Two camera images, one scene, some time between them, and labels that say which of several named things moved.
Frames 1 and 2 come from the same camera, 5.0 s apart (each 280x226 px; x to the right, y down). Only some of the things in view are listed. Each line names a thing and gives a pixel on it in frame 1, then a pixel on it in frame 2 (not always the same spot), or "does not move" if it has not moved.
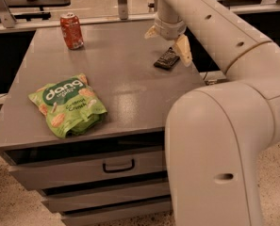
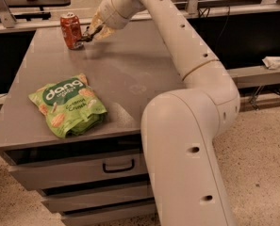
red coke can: [72, 30] does not move
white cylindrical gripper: [170, 30] -> [107, 11]
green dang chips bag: [71, 104] does not move
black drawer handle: [119, 170] does not move
